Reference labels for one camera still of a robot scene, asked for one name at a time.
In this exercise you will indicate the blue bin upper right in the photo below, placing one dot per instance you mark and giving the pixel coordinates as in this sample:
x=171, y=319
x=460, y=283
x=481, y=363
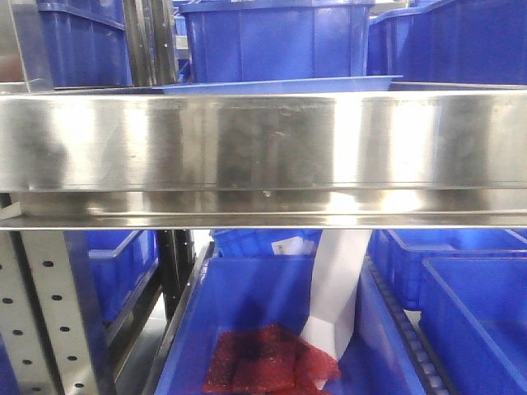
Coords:
x=475, y=42

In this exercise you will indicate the blue crate lower back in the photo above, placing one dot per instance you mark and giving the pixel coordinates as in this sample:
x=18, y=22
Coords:
x=266, y=242

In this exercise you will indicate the stainless steel shelf beam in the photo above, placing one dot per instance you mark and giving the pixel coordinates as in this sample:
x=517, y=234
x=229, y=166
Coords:
x=418, y=155

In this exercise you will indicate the blue bin lower left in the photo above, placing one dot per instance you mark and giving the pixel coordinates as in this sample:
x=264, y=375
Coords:
x=119, y=259

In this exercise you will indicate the blue bin behind lower right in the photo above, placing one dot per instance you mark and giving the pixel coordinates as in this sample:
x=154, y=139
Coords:
x=398, y=254

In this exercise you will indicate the blue bin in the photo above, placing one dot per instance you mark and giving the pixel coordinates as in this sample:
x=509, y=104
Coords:
x=398, y=254
x=250, y=293
x=86, y=43
x=119, y=259
x=277, y=40
x=474, y=316
x=475, y=42

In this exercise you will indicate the blue bin upper left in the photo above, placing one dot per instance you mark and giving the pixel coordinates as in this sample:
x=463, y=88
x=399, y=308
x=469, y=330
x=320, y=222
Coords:
x=86, y=43

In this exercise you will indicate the blue bin upper centre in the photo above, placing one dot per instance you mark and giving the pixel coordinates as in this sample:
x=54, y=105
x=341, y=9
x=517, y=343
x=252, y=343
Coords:
x=277, y=40

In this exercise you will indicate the red mesh bag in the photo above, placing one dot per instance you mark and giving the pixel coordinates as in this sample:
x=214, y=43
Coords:
x=270, y=360

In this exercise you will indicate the blue bin lower centre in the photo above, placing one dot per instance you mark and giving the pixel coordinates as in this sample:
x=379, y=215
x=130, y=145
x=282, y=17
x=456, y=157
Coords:
x=250, y=293

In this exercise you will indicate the blue plastic tray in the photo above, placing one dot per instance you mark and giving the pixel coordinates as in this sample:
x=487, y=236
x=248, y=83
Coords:
x=277, y=87

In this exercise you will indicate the perforated grey shelf upright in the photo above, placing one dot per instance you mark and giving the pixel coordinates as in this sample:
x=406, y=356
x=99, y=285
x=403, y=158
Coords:
x=51, y=324

